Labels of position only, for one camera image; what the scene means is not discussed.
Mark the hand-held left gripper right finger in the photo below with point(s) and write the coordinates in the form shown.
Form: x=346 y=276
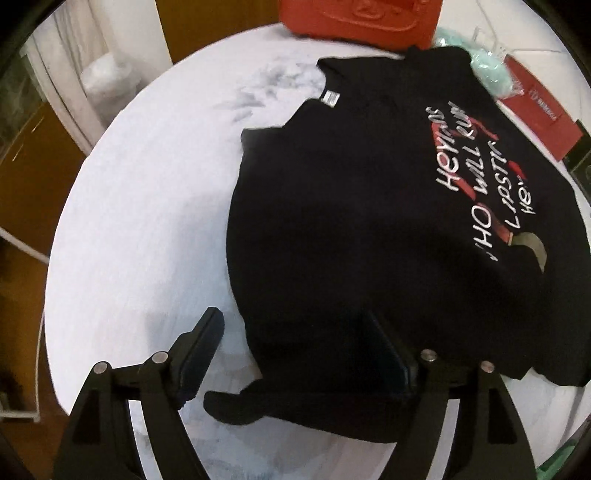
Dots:
x=402 y=369

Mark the mint green cloth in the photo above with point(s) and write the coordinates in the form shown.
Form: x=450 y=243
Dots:
x=485 y=60

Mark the white curtain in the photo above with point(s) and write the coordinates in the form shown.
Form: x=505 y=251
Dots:
x=69 y=83

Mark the white round table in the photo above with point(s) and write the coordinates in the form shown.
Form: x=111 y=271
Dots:
x=152 y=221

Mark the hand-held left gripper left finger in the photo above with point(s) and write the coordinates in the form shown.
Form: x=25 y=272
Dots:
x=197 y=364

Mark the red paper bag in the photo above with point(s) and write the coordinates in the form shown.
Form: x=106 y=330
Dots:
x=540 y=110

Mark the red plastic case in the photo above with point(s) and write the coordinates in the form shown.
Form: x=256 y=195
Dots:
x=359 y=21

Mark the black printed t-shirt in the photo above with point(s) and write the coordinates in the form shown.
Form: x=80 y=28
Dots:
x=360 y=221

